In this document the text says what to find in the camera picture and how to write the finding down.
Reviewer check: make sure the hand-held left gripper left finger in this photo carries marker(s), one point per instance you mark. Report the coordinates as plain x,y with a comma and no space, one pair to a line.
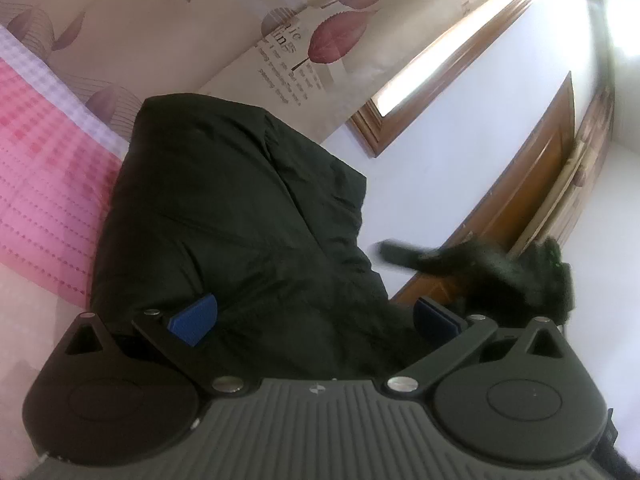
196,320

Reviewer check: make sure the cream leaf print curtain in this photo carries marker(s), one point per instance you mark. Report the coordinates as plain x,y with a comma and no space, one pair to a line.
200,35

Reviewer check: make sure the wooden window frame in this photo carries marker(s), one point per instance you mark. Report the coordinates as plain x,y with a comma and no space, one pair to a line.
450,55

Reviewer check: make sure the black jacket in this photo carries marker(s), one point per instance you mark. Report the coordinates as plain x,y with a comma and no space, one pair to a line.
235,220

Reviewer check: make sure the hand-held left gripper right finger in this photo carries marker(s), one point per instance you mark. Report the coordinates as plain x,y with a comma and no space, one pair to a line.
434,321

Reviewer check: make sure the brown wooden door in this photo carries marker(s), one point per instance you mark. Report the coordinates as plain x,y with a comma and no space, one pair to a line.
525,185

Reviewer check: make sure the pink checkered bed sheet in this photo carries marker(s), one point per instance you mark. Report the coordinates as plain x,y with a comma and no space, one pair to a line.
45,160

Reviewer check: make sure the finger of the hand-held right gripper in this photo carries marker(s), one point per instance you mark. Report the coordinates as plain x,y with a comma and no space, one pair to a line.
400,254

